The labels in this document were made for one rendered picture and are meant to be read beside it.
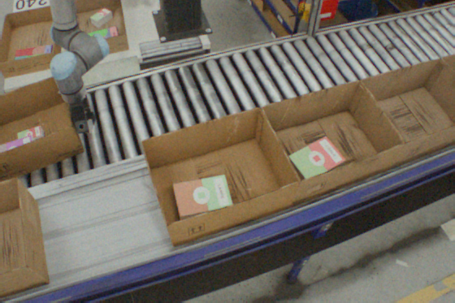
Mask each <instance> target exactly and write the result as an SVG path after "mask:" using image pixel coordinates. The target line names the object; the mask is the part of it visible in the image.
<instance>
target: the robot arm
mask: <svg viewBox="0 0 455 303"><path fill-rule="evenodd" d="M75 3H76V0H50V8H51V14H52V17H53V24H52V25H51V28H50V37H51V39H52V40H53V41H54V42H55V44H56V45H60V46H61V47H63V48H64V49H65V50H67V51H65V52H62V53H60V54H57V55H56V56H55V57H54V58H53V59H52V60H51V63H50V69H51V75H52V76H53V77H54V81H55V83H56V85H57V86H58V93H61V95H62V97H63V100H64V101H65V102H67V103H68V104H69V107H70V111H71V116H72V117H71V120H72V122H73V123H74V127H75V128H76V132H77V133H79V134H81V133H87V134H90V133H91V132H92V131H93V126H94V124H95V114H94V113H93V111H92V112H91V110H90V108H89V107H90V105H89V100H88V96H87V94H86V88H85V85H84V81H83V79H82V76H83V75H84V74H86V73H87V72H88V71H89V70H90V69H91V68H93V67H94V66H96V65H97V64H98V63H100V62H101V61H102V60H104V59H105V58H106V57H107V56H108V55H109V53H110V49H109V46H108V45H107V43H106V40H105V38H104V37H103V36H101V35H99V34H98V33H95V34H93V35H92V36H90V35H89V34H87V33H86V32H83V30H81V29H79V24H78V23H79V20H78V19H77V16H76V13H77V12H76V4H75ZM85 96H86V97H85Z"/></svg>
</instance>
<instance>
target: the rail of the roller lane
mask: <svg viewBox="0 0 455 303"><path fill-rule="evenodd" d="M451 7H454V8H455V2H448V3H445V4H443V5H441V4H440V5H437V6H429V7H426V8H423V9H422V8H421V9H417V10H415V11H407V12H401V13H399V14H393V15H387V16H381V17H379V18H373V19H368V20H366V19H364V20H362V21H358V22H356V21H355V22H352V23H349V24H341V25H338V26H335V27H334V26H331V27H329V28H323V29H317V30H316V33H315V35H314V36H313V35H312V36H311V37H313V38H314V39H315V40H316V38H317V37H318V36H319V35H322V34H323V35H324V36H325V37H326V38H327V35H328V34H329V33H331V32H334V33H335V34H336V35H337V33H338V32H339V31H342V30H344V31H346V32H347V34H348V31H349V30H350V29H351V28H355V29H356V30H357V31H358V29H359V28H360V27H361V26H365V27H366V29H368V27H369V26H370V25H371V24H375V25H376V26H377V25H378V24H379V23H381V22H384V23H385V24H388V21H389V20H393V21H395V22H397V20H398V19H400V18H402V19H404V20H406V18H407V17H408V16H411V17H413V18H414V17H415V16H416V15H418V14H420V15H421V16H424V14H425V13H427V12H429V13H430V14H432V12H433V11H438V12H440V11H442V10H443V9H446V10H447V11H448V9H449V8H451ZM377 27H378V26H377ZM308 37H309V36H308V35H307V33H306V32H302V33H298V34H295V35H293V36H292V35H288V36H285V37H279V38H276V39H269V40H265V41H260V42H256V43H253V44H249V45H240V46H237V47H233V48H230V49H227V50H223V51H219V52H214V53H210V54H204V55H201V56H197V57H194V58H188V59H184V60H180V61H176V62H173V63H167V64H163V65H162V66H160V67H154V68H150V69H147V70H144V71H141V73H139V74H135V75H130V76H124V77H122V78H119V79H114V80H108V81H103V82H100V83H96V84H91V85H89V86H88V87H85V88H86V93H89V94H90V95H91V97H92V100H93V103H94V102H96V98H95V95H94V94H95V92H96V91H97V90H99V89H103V90H104V91H105V93H106V99H108V98H110V94H109V91H108V90H109V88H110V87H111V86H113V85H116V86H119V88H120V90H119V91H120V94H124V91H123V88H122V86H123V84H124V83H125V81H131V82H132V83H133V86H134V89H135V91H136V90H139V89H138V87H137V80H138V79H139V78H141V77H144V78H146V79H147V81H148V84H149V87H152V86H153V85H152V83H151V80H150V77H151V76H152V75H154V74H157V73H158V74H160V75H161V77H162V80H163V83H164V82H167V81H166V78H165V76H164V73H165V72H166V71H167V70H173V71H174V72H175V74H176V77H177V79H180V75H179V73H178V70H179V68H180V67H183V66H185V67H187V68H188V69H189V72H190V74H191V76H192V75H195V74H193V73H194V72H193V71H192V69H193V65H194V64H195V63H201V64H202V66H203V67H204V69H205V71H206V72H207V71H208V70H207V68H206V62H207V61H208V60H210V59H213V60H214V61H215V62H216V63H217V65H218V67H219V68H221V66H220V65H219V59H220V58H221V57H223V56H227V57H228V58H229V60H230V62H231V64H232V65H236V64H235V63H234V62H233V61H232V56H233V55H234V54H235V53H241V54H242V55H243V57H244V59H245V61H246V62H248V60H247V58H246V57H245V53H246V52H247V51H248V50H254V51H255V53H256V55H257V56H258V58H260V56H259V55H258V51H259V50H260V49H261V48H262V47H266V48H267V49H268V51H269V53H270V54H271V56H273V54H272V53H271V48H270V47H271V46H272V45H274V44H276V45H278V46H279V47H280V49H281V50H282V51H283V49H282V45H283V44H284V43H285V42H290V43H291V44H292V46H293V48H294V49H295V50H296V48H295V47H294V45H293V44H294V42H295V41H296V40H297V39H298V40H302V42H303V43H304V44H305V40H306V39H307V38H308ZM283 53H284V51H283Z"/></svg>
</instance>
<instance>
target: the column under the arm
mask: <svg viewBox="0 0 455 303"><path fill-rule="evenodd" d="M159 6H160V10H156V11H151V13H152V16H153V18H154V22H155V26H156V30H157V34H158V39H159V40H160V43H164V42H169V41H177V40H181V39H186V38H190V37H199V36H203V35H207V34H212V33H213V32H212V29H211V27H210V25H209V23H208V20H207V18H206V15H205V14H204V11H203V10H202V5H201V0H159Z"/></svg>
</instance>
